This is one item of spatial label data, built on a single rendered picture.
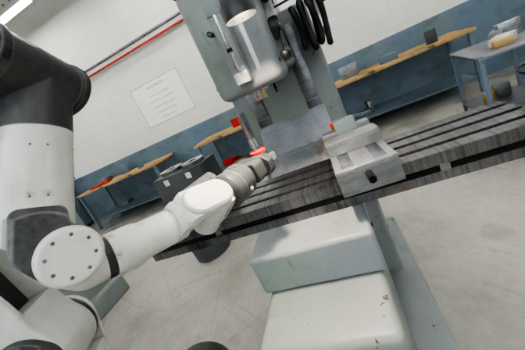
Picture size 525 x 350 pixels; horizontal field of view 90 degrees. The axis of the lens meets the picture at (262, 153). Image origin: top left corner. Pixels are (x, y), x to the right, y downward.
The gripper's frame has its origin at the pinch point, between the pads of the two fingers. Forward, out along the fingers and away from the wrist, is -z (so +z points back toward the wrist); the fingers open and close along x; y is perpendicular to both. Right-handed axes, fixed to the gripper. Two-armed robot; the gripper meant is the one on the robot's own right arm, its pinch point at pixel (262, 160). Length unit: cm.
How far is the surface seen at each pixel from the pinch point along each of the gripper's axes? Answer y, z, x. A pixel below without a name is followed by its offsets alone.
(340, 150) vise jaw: 6.3, -11.0, -18.3
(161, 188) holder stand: -0.5, 4.1, 44.8
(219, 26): -36.2, -1.6, -4.2
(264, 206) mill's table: 14.8, 0.0, 6.7
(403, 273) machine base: 92, -54, -10
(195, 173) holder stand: -1.3, -0.4, 29.0
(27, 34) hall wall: -322, -249, 610
